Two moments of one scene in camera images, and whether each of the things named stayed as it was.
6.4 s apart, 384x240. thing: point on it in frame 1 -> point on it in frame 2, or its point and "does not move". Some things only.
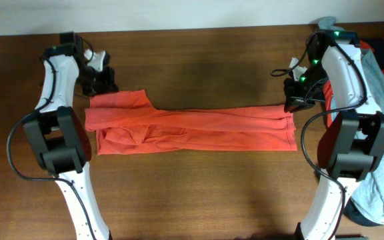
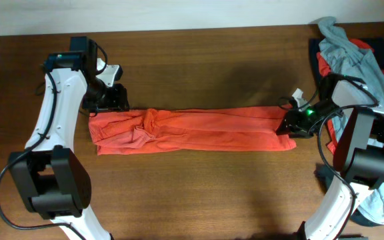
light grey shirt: (381, 196) does not move
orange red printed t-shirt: (128, 122) does not move
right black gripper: (295, 99) -> (294, 125)
